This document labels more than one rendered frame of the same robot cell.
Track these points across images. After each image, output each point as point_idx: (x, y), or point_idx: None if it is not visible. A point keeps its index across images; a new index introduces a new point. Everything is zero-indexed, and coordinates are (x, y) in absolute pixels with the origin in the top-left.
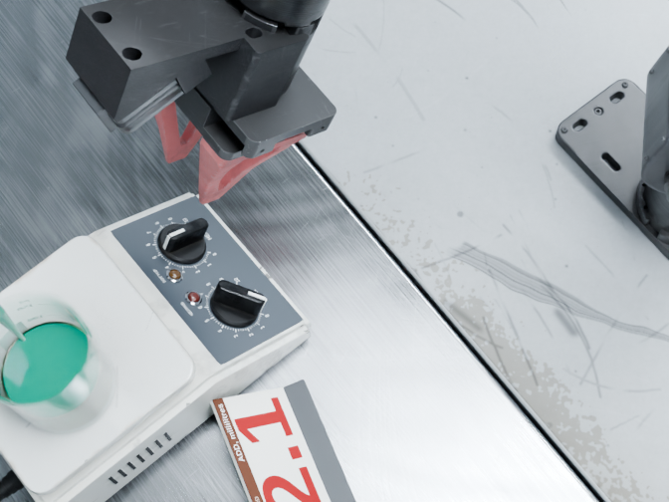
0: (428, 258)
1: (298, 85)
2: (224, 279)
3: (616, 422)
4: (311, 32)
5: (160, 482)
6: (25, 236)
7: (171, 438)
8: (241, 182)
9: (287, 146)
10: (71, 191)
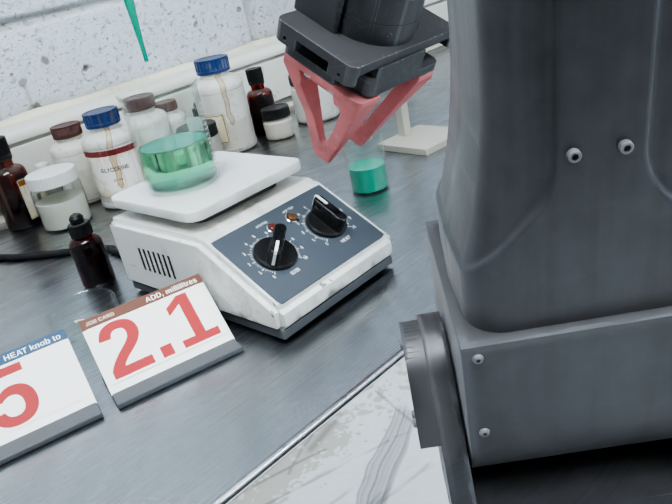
0: (388, 392)
1: (369, 48)
2: (302, 249)
3: None
4: None
5: None
6: None
7: (175, 277)
8: (426, 275)
9: (346, 115)
10: (386, 221)
